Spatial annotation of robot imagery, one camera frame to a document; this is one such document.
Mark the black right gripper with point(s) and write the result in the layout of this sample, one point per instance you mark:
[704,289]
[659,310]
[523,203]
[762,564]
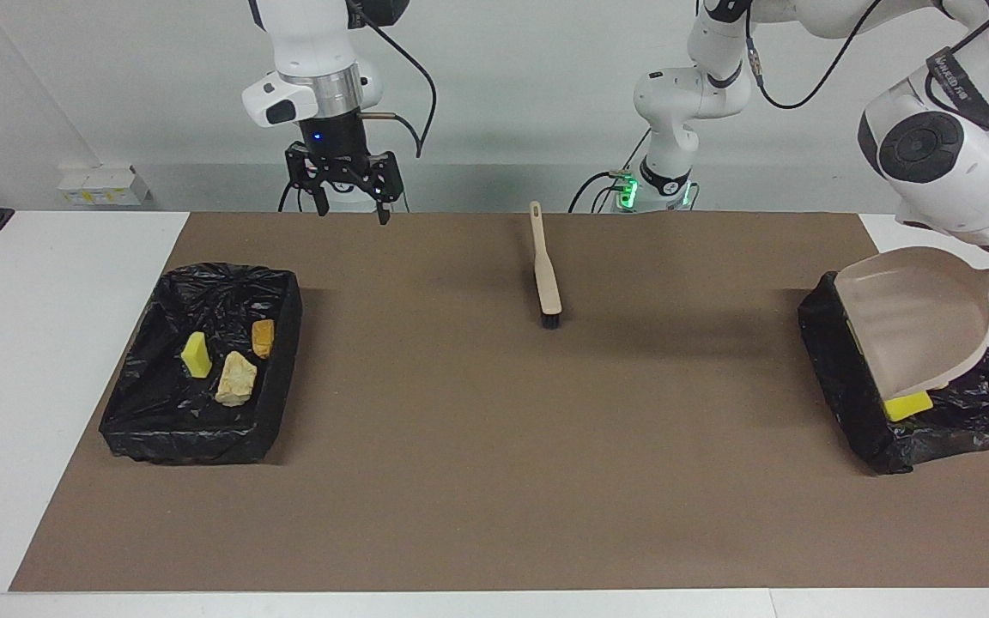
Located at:
[336,146]

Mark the beige plastic dustpan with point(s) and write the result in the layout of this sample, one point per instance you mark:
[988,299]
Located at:
[915,326]

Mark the brown bread roll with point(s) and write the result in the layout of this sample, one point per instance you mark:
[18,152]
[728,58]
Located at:
[263,337]

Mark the large yellow sponge piece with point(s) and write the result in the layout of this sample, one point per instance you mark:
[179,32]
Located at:
[908,405]

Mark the beige hand brush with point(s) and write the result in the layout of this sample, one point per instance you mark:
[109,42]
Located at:
[546,275]

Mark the large pale bread chunk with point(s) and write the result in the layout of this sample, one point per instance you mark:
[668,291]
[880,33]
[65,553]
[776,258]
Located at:
[237,379]

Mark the small curved yellow sponge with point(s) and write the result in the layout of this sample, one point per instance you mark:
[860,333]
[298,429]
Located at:
[197,354]

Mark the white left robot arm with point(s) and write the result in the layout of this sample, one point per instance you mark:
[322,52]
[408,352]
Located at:
[949,163]

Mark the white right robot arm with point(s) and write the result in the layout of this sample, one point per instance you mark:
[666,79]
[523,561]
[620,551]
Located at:
[314,51]

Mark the black bag-lined bin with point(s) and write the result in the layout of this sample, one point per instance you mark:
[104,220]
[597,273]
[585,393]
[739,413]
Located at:
[855,403]
[142,343]

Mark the brown table mat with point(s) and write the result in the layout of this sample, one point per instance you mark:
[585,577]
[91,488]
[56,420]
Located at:
[460,515]

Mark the white wall socket box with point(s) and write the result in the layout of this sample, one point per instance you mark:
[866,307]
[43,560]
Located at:
[104,184]

